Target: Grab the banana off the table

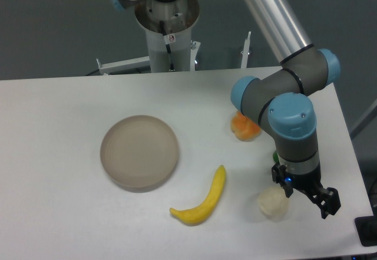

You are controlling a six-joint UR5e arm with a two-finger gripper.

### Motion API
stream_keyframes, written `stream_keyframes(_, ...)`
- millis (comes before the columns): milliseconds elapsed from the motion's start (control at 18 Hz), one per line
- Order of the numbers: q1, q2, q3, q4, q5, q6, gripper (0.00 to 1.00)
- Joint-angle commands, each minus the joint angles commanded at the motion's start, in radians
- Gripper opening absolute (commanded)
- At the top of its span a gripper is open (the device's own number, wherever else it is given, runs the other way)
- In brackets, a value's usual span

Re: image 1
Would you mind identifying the green toy bell pepper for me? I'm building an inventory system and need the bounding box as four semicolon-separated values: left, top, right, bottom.
273;151;279;163

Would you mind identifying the black device at table edge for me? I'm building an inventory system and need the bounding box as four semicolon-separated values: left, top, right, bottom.
355;216;376;247

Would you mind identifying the beige round plate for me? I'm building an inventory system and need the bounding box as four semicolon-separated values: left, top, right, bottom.
100;115;180;192

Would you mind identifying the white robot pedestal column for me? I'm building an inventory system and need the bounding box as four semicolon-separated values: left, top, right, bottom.
135;0;200;73

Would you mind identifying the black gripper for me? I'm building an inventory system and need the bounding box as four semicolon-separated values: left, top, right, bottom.
272;162;341;219

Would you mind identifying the orange toy bell pepper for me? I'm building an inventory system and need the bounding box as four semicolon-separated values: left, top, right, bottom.
230;111;262;141

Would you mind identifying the white metal frame bracket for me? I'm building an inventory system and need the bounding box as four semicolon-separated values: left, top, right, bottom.
96;56;150;75

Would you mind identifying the white toy pear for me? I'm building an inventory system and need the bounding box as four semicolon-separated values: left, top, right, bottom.
257;186;289;219

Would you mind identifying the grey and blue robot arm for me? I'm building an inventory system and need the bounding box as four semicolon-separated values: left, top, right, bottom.
111;0;340;218

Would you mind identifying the black cable on pedestal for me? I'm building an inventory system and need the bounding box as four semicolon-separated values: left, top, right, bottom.
159;20;176;73

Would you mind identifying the yellow toy banana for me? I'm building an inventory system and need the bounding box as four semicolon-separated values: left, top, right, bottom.
169;165;227;225

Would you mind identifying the white upright bracket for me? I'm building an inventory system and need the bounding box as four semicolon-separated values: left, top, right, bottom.
240;31;252;68

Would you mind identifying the grey metal stand leg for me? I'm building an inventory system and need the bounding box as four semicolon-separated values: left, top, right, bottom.
349;100;376;140

